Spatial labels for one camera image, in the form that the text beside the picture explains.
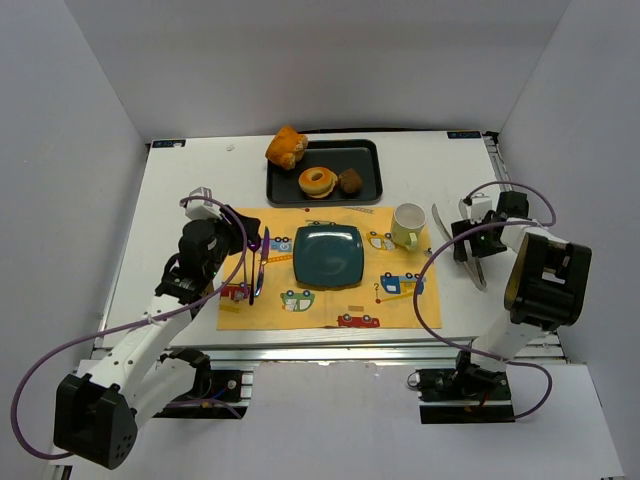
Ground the orange glazed donut bread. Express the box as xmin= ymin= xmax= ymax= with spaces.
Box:
xmin=298 ymin=167 xmax=337 ymax=194

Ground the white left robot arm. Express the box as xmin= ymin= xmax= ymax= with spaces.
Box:
xmin=53 ymin=205 xmax=261 ymax=469

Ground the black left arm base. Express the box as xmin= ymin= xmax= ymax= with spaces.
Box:
xmin=155 ymin=348 xmax=251 ymax=420

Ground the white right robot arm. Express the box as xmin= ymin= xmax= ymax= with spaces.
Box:
xmin=451 ymin=191 xmax=592 ymax=380

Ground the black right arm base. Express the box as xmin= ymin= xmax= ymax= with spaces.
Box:
xmin=406 ymin=368 xmax=515 ymax=425

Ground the flat seeded bread slice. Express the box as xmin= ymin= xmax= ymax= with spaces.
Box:
xmin=305 ymin=190 xmax=333 ymax=199

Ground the large orange bread loaf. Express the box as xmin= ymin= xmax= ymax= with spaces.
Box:
xmin=265 ymin=125 xmax=309 ymax=171

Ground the brown chocolate bread roll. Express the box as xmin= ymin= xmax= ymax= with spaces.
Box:
xmin=338 ymin=168 xmax=363 ymax=195

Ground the purple iridescent spoon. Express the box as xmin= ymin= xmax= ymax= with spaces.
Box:
xmin=249 ymin=238 xmax=262 ymax=306

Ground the iridescent table knife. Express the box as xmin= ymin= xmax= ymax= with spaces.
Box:
xmin=254 ymin=227 xmax=270 ymax=296

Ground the pale green mug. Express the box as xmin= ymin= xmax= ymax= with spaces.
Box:
xmin=390 ymin=203 xmax=426 ymax=251

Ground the yellow cartoon car placemat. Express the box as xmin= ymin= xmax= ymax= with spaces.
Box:
xmin=217 ymin=207 xmax=442 ymax=331

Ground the dark teal square plate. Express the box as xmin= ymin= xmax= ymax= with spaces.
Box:
xmin=293 ymin=224 xmax=364 ymax=290

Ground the left blue table label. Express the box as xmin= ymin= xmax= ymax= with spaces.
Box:
xmin=151 ymin=139 xmax=186 ymax=149

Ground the blue table label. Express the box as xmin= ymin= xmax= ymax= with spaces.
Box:
xmin=446 ymin=130 xmax=482 ymax=140
xmin=151 ymin=139 xmax=186 ymax=149

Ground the right blue table label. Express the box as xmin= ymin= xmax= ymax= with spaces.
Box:
xmin=446 ymin=130 xmax=482 ymax=140

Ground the black baking tray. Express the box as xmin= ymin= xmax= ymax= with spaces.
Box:
xmin=266 ymin=139 xmax=383 ymax=207

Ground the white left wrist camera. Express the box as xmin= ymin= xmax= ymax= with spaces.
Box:
xmin=183 ymin=186 xmax=220 ymax=220

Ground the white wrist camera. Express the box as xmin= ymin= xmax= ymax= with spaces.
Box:
xmin=183 ymin=186 xmax=220 ymax=220
xmin=459 ymin=194 xmax=493 ymax=223

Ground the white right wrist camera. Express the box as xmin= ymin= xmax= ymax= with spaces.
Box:
xmin=459 ymin=194 xmax=493 ymax=223

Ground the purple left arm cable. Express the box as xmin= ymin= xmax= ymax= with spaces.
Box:
xmin=9 ymin=195 xmax=250 ymax=460

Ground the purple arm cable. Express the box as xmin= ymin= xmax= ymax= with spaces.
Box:
xmin=412 ymin=180 xmax=558 ymax=421
xmin=9 ymin=195 xmax=250 ymax=460

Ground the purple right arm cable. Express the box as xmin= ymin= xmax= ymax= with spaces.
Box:
xmin=412 ymin=180 xmax=558 ymax=421

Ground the aluminium table frame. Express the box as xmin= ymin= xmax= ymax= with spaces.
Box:
xmin=74 ymin=130 xmax=569 ymax=480

